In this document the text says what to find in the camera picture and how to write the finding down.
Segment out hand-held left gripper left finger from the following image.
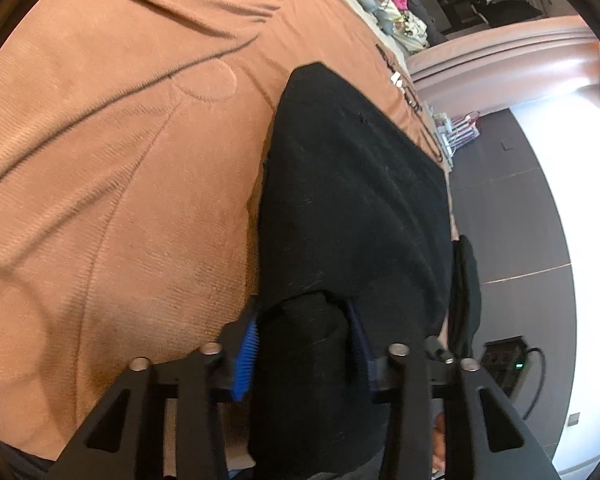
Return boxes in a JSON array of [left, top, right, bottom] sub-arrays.
[[52, 310, 261, 480]]

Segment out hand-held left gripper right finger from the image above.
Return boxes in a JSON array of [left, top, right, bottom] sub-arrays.
[[347, 300, 563, 480]]

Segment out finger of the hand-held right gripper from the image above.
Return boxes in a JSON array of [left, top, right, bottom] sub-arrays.
[[424, 335, 457, 365]]

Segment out black pants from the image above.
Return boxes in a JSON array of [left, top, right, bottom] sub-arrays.
[[247, 61, 453, 480]]

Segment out black power strip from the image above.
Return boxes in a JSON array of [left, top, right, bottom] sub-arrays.
[[482, 337, 528, 401]]

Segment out pile of black clothes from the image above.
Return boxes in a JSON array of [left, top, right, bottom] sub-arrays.
[[447, 235, 482, 358]]

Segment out white nightstand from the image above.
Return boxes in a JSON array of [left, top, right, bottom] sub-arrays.
[[430, 110, 456, 171]]

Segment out striped gift bag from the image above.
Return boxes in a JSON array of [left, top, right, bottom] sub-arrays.
[[447, 110, 481, 148]]

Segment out orange blanket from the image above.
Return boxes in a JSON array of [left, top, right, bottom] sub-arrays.
[[0, 0, 453, 461]]

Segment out pink curtain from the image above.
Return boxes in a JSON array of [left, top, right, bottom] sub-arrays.
[[407, 15, 600, 116]]

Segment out white patterned cloth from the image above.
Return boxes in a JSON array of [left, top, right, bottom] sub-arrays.
[[392, 7, 428, 51]]

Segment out brown teddy bear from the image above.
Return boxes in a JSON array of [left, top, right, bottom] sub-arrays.
[[357, 0, 396, 36]]

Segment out black cable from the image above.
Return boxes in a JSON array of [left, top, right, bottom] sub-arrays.
[[375, 42, 443, 161]]

